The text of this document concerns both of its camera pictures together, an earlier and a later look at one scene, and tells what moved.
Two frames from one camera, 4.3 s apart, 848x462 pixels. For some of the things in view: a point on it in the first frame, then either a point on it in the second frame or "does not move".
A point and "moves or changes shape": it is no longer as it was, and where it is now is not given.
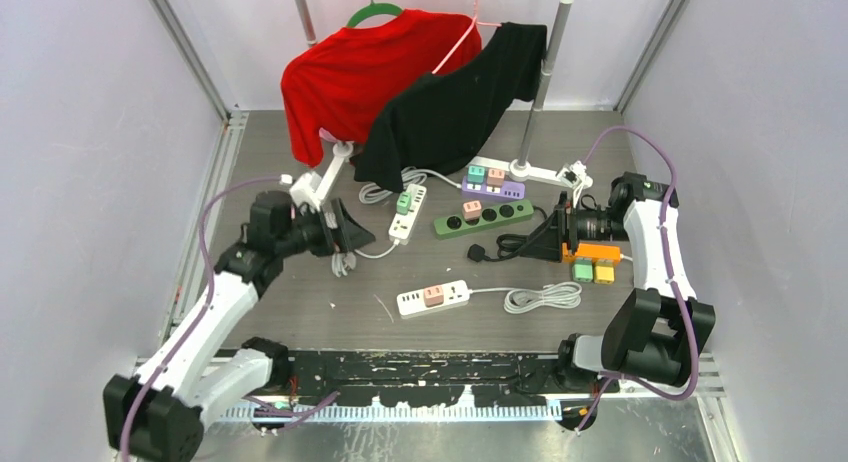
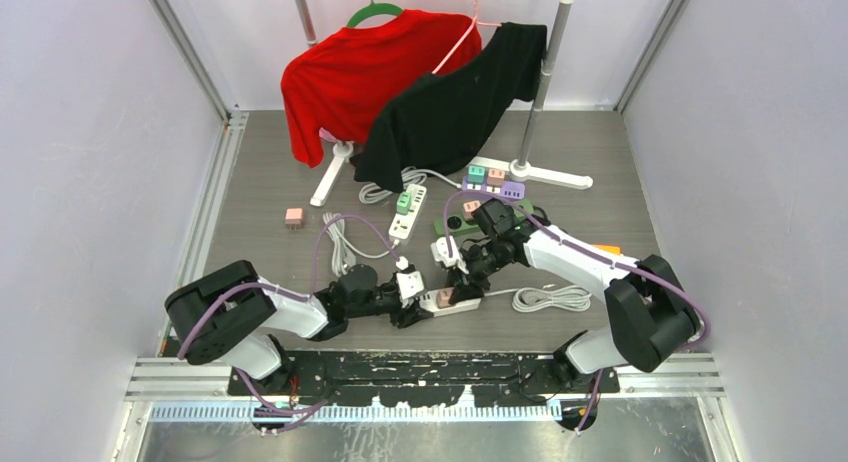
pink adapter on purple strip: [495, 177] does not move
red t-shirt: [334, 83] does not move
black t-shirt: [440, 118] does not move
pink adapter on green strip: [472, 210] does not move
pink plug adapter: [433, 296] moves or changes shape
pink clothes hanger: [474, 20] does not move
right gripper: [562, 226] to [475, 287]
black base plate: [422, 377] does not move
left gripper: [345, 236] to [404, 316]
